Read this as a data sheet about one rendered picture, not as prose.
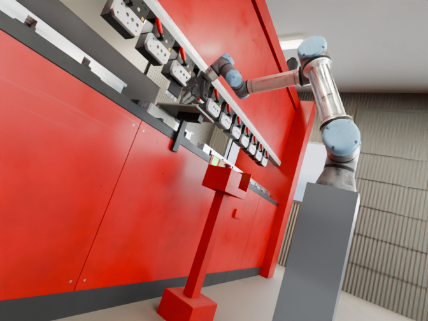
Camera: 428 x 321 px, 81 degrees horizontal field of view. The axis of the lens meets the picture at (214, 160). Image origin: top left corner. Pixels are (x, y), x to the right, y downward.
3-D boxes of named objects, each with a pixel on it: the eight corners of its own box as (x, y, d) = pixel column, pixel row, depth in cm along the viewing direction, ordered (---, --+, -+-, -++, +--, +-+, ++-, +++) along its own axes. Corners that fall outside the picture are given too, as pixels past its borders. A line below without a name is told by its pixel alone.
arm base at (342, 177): (355, 200, 102) (360, 177, 104) (354, 192, 90) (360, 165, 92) (317, 191, 111) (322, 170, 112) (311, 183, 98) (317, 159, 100)
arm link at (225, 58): (231, 57, 126) (223, 48, 130) (214, 71, 128) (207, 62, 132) (237, 67, 132) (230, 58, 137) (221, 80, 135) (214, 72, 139)
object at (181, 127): (186, 153, 122) (200, 113, 126) (164, 148, 129) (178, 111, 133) (190, 155, 125) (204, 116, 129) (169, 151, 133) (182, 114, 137)
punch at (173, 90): (166, 92, 138) (172, 78, 140) (164, 92, 139) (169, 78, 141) (176, 102, 146) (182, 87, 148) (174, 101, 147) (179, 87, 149)
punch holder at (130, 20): (111, 11, 100) (127, -22, 103) (99, 14, 105) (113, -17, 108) (137, 38, 113) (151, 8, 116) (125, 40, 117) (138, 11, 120)
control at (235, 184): (224, 191, 123) (235, 156, 126) (200, 185, 133) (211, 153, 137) (244, 200, 138) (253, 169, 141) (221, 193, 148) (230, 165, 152)
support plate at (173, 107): (196, 106, 119) (197, 104, 119) (156, 103, 133) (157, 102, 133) (213, 123, 134) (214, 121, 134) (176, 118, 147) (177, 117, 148)
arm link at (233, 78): (248, 84, 130) (237, 72, 136) (239, 71, 120) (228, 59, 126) (235, 94, 131) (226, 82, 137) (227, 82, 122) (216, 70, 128)
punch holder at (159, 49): (145, 46, 117) (158, 16, 120) (133, 47, 121) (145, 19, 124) (165, 66, 129) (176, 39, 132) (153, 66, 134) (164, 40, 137)
